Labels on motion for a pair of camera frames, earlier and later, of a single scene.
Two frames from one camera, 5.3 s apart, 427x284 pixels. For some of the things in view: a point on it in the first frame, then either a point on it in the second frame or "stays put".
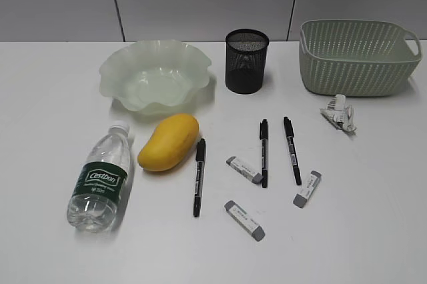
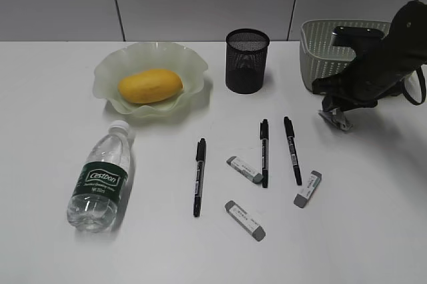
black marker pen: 289,133 stays put
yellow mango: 173,138 → 150,86
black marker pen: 200,154 stays put
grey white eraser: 301,197 stays put
